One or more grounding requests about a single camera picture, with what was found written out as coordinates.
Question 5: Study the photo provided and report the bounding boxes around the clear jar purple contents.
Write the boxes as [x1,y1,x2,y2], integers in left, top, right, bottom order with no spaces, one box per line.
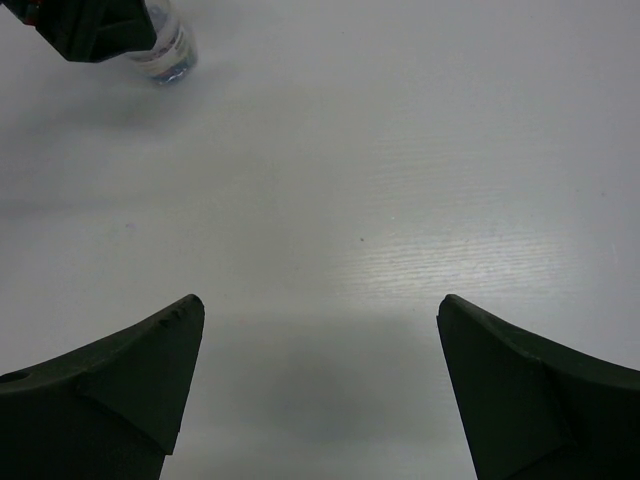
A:
[125,0,198,85]

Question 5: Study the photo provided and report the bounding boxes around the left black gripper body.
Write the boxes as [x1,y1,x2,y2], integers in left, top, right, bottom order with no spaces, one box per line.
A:
[9,0,157,63]

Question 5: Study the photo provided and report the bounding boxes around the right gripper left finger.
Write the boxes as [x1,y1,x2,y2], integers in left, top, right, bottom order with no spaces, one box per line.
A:
[1,295,204,479]

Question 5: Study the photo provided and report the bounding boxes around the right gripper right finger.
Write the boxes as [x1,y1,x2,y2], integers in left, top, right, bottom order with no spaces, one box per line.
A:
[437,294,639,479]

